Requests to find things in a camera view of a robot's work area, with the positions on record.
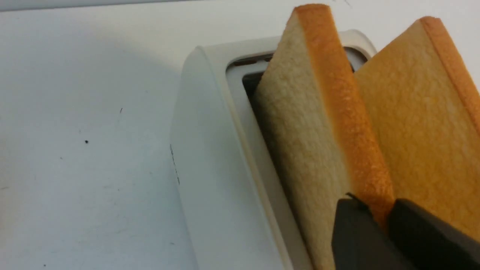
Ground white two-slot toaster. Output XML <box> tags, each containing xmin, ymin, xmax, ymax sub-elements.
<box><xmin>170</xmin><ymin>30</ymin><xmax>376</xmax><ymax>270</ymax></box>

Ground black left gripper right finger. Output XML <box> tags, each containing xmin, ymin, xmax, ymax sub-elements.
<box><xmin>388</xmin><ymin>199</ymin><xmax>480</xmax><ymax>270</ymax></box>

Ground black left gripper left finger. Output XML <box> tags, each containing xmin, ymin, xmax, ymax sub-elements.
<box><xmin>331</xmin><ymin>193</ymin><xmax>413</xmax><ymax>270</ymax></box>

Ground toast slice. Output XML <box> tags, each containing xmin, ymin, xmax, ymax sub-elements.
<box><xmin>251</xmin><ymin>4</ymin><xmax>394</xmax><ymax>270</ymax></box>
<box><xmin>354</xmin><ymin>16</ymin><xmax>480</xmax><ymax>241</ymax></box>

